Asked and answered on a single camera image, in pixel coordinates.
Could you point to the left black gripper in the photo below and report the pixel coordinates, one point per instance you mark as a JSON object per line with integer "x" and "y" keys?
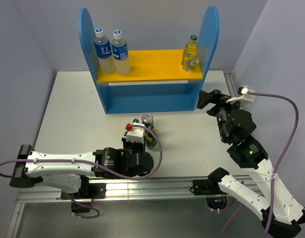
{"x": 141, "y": 145}

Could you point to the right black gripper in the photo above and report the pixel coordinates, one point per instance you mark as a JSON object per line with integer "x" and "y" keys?
{"x": 214, "y": 96}

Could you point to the clear soda bottle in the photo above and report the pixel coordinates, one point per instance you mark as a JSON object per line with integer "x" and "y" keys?
{"x": 190, "y": 53}

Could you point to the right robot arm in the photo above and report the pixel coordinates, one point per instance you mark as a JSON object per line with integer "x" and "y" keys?
{"x": 280, "y": 214}

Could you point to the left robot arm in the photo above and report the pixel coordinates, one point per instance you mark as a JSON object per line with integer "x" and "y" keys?
{"x": 71, "y": 173}

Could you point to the blue and yellow shelf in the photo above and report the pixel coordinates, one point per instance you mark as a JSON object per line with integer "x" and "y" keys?
{"x": 157, "y": 82}

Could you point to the right green glass bottle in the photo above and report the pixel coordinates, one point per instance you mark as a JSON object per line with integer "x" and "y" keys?
{"x": 150, "y": 140}

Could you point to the rear black drink can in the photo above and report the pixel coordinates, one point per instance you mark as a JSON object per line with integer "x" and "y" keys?
{"x": 148, "y": 121}

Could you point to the right blue-label water bottle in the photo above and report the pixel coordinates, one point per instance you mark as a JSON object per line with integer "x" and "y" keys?
{"x": 120, "y": 53}

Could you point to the blue-label water bottle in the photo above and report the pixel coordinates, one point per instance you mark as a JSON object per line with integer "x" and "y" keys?
{"x": 120, "y": 53}
{"x": 104, "y": 52}

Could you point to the left blue-label water bottle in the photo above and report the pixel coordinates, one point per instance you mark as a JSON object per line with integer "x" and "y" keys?
{"x": 104, "y": 52}

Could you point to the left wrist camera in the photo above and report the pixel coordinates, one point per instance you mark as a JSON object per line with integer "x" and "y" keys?
{"x": 135, "y": 132}

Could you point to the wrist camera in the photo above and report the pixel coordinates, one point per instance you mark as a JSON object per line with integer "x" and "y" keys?
{"x": 135, "y": 132}
{"x": 244, "y": 97}

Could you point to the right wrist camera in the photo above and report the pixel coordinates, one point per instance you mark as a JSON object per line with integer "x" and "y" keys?
{"x": 244, "y": 97}

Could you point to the aluminium front rail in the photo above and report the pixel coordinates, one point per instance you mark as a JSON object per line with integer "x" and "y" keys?
{"x": 118, "y": 189}

